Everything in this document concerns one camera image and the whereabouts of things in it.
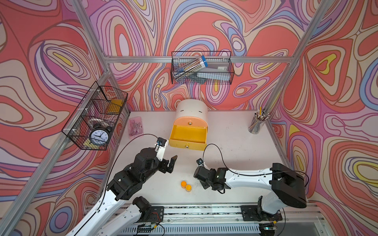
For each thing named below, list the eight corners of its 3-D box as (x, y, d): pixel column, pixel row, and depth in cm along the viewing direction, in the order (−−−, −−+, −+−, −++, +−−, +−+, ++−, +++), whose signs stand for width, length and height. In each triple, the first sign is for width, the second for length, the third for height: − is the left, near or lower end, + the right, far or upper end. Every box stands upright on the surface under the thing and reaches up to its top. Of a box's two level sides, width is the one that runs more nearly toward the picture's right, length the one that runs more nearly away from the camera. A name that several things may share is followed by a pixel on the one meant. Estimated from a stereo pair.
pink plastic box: (130, 139, 106) (129, 137, 104) (130, 119, 119) (128, 117, 117) (143, 136, 108) (143, 134, 106) (142, 117, 121) (141, 115, 119)
